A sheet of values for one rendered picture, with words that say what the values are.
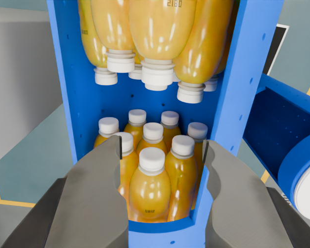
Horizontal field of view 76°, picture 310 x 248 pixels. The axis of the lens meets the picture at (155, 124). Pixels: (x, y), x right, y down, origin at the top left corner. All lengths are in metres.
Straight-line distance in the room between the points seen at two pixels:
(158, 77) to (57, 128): 1.58
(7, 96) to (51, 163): 1.48
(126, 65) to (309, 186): 0.53
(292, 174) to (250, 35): 0.48
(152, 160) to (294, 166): 0.43
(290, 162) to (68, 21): 0.59
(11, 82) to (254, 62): 0.51
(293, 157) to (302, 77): 1.20
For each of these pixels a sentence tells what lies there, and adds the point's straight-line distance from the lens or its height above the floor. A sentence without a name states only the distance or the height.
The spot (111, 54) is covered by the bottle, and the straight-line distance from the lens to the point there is 0.28.
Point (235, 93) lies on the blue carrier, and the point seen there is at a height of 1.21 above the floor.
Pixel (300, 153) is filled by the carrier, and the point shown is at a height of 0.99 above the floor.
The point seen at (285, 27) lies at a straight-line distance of 1.46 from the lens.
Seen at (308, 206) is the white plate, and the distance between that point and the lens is 0.70.
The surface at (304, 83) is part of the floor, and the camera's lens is 1.81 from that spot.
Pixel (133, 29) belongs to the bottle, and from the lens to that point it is 0.23.
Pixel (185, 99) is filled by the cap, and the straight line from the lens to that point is 0.30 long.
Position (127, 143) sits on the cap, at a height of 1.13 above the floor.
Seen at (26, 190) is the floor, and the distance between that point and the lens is 2.36.
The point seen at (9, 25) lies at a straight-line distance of 0.58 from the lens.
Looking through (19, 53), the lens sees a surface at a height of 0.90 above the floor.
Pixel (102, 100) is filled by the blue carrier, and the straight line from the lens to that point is 0.43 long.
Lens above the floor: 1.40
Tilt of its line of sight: 63 degrees down
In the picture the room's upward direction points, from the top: 180 degrees clockwise
